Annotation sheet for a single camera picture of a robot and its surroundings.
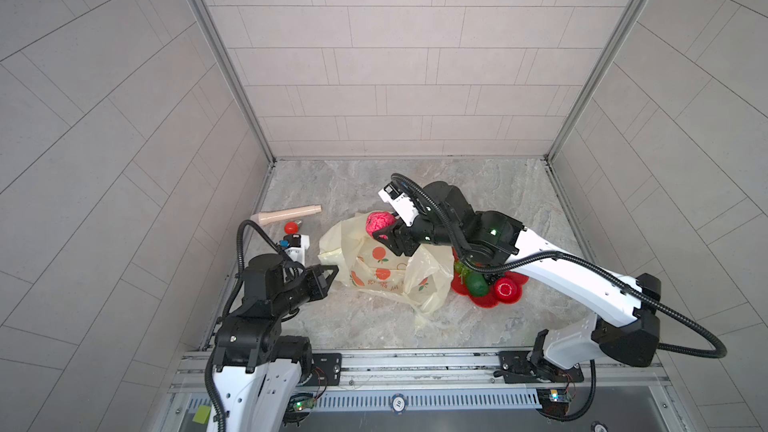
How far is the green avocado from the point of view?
0.80m

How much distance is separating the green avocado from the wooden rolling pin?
1.79 ft

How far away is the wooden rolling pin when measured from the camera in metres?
0.96
